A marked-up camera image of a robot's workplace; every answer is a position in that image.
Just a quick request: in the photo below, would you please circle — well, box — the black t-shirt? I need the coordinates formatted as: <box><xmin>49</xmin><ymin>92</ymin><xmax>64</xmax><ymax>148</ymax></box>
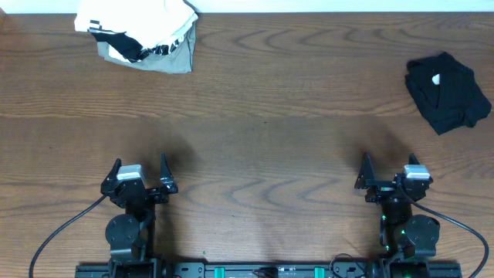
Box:
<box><xmin>405</xmin><ymin>52</ymin><xmax>492</xmax><ymax>135</ymax></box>

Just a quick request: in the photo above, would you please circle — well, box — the black and white garment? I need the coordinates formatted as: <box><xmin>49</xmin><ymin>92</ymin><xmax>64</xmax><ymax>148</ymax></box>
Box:
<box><xmin>87</xmin><ymin>20</ymin><xmax>184</xmax><ymax>63</ymax></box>

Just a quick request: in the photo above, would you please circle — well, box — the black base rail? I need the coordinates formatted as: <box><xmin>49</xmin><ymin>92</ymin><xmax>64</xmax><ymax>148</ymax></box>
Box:
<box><xmin>75</xmin><ymin>262</ymin><xmax>462</xmax><ymax>278</ymax></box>

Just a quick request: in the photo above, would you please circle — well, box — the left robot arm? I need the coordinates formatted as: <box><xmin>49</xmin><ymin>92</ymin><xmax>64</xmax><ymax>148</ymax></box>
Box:
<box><xmin>100</xmin><ymin>154</ymin><xmax>178</xmax><ymax>278</ymax></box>

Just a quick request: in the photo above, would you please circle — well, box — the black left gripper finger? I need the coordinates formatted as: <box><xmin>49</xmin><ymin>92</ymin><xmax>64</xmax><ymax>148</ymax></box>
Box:
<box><xmin>160</xmin><ymin>153</ymin><xmax>174</xmax><ymax>187</ymax></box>
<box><xmin>107</xmin><ymin>158</ymin><xmax>121</xmax><ymax>181</ymax></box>

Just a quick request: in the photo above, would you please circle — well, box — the grey-beige folded garment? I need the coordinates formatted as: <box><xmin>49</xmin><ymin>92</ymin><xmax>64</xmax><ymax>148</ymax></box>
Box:
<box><xmin>97</xmin><ymin>23</ymin><xmax>196</xmax><ymax>74</ymax></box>

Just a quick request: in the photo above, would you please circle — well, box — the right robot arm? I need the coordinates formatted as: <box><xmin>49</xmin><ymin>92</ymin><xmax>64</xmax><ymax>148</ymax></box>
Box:
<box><xmin>354</xmin><ymin>153</ymin><xmax>440</xmax><ymax>278</ymax></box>

